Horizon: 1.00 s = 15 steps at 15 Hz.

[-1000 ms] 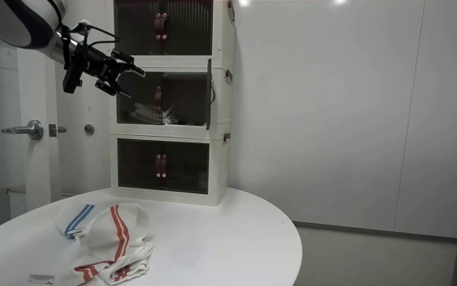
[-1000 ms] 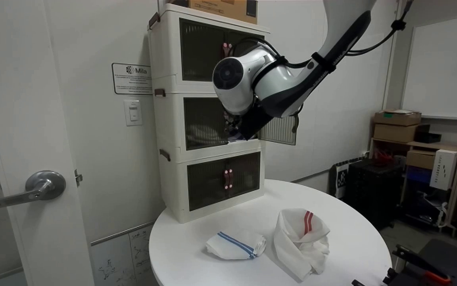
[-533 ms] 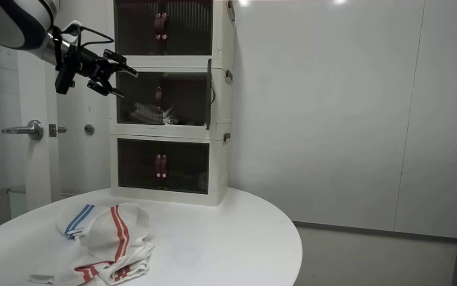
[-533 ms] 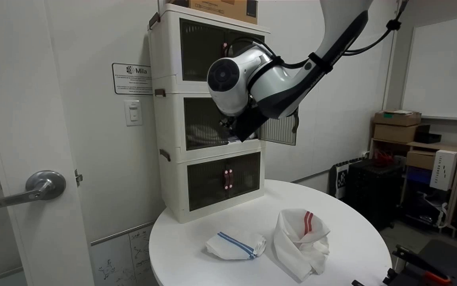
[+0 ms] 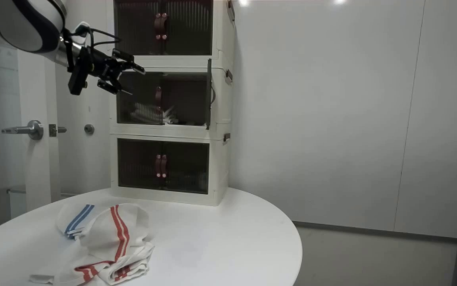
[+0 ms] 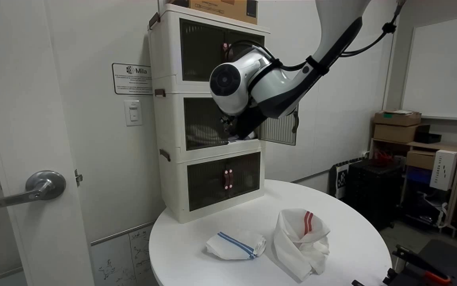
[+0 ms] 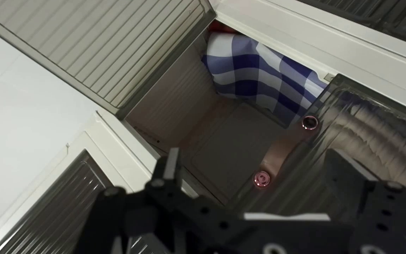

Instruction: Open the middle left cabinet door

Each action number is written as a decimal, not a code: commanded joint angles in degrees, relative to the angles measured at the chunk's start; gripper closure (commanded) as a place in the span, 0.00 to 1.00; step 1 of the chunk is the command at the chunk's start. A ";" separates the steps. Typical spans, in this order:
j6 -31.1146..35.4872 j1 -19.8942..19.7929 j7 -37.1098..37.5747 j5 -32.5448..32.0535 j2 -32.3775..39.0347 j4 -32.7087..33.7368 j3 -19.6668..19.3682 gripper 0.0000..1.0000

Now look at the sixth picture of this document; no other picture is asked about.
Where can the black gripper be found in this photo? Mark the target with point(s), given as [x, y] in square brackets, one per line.
[247, 124]

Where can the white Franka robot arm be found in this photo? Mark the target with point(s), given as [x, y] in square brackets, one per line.
[270, 84]

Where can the white wall sign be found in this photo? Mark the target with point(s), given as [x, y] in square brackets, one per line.
[132, 79]

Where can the black cabinet side latch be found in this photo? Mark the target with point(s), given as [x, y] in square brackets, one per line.
[166, 154]
[155, 20]
[161, 92]

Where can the large wall whiteboard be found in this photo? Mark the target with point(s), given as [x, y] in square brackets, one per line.
[445, 68]

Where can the wooden shelf unit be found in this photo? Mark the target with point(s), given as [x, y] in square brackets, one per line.
[453, 211]

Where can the white towel red stripes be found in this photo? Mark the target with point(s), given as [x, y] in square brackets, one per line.
[301, 243]

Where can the folded white towels pile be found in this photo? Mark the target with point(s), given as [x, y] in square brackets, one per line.
[205, 135]

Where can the large cardboard box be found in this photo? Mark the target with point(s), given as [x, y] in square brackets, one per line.
[397, 127]

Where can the white product box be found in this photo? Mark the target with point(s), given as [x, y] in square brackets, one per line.
[445, 168]

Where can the small cardboard box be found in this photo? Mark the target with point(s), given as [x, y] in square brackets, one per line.
[420, 159]

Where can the black storage bin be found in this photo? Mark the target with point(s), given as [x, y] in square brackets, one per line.
[374, 192]

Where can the ribbed translucent cabinet door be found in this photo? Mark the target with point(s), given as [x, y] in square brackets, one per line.
[278, 128]

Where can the white room door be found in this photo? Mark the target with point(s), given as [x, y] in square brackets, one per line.
[28, 105]

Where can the low scribbled whiteboard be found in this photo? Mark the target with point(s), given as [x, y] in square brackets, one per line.
[126, 259]

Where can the dark translucent cabinet door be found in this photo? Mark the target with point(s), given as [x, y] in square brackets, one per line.
[199, 47]
[205, 182]
[245, 174]

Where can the metal door latch plate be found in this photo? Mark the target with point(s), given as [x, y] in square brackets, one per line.
[78, 176]

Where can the white light switch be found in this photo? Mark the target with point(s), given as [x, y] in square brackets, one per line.
[134, 112]

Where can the white towel blue stripes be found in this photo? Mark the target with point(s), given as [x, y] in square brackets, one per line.
[234, 246]

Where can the flat cardboard box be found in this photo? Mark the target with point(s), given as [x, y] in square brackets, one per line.
[223, 8]

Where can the white stacked storage cabinet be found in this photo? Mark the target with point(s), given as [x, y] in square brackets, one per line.
[170, 120]

